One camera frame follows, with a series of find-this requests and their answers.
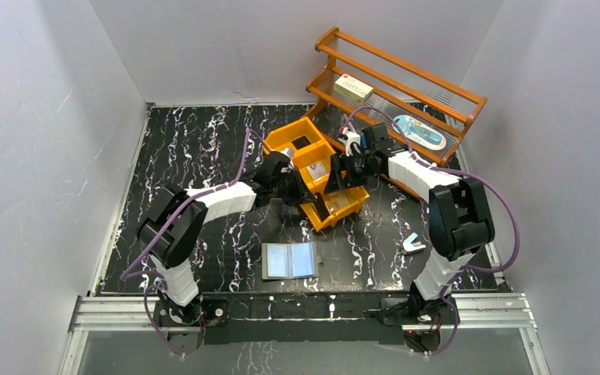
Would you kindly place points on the grey card holder wallet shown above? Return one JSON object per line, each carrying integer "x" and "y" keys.
{"x": 290, "y": 261}

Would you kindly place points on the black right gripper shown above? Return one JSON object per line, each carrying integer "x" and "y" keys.
{"x": 334, "y": 181}

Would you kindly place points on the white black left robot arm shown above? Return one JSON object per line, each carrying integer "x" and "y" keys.
{"x": 174, "y": 222}

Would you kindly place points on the blue razor blister pack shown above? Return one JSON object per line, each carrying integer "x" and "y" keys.
{"x": 420, "y": 133}

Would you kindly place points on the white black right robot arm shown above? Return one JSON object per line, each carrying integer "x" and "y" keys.
{"x": 459, "y": 216}

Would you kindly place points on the silver card in bin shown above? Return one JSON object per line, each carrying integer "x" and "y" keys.
{"x": 317, "y": 170}

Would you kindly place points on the black credit card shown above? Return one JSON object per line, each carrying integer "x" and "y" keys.
{"x": 301, "y": 142}

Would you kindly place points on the white box with red label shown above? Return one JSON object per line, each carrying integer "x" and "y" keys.
{"x": 352, "y": 88}

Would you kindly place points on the black card in bin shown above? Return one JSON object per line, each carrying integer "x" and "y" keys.
{"x": 321, "y": 209}

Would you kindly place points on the small white blue clip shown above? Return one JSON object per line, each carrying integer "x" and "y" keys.
{"x": 412, "y": 245}

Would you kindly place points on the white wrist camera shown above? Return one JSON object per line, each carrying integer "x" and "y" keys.
{"x": 351, "y": 141}
{"x": 289, "y": 152}

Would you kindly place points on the orange wooden shelf rack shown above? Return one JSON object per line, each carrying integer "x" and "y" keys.
{"x": 399, "y": 88}

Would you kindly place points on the yellow plastic triple bin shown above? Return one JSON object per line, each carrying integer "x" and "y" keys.
{"x": 310, "y": 153}

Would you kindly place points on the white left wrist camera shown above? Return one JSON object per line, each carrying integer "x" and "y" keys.
{"x": 289, "y": 152}

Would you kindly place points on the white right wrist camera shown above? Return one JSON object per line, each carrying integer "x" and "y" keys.
{"x": 351, "y": 141}

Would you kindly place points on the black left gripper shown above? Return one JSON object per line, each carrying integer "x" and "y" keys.
{"x": 300, "y": 191}

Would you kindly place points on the tan card in bin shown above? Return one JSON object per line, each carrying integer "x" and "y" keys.
{"x": 336, "y": 201}

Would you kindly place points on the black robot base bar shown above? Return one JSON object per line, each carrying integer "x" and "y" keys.
{"x": 379, "y": 316}

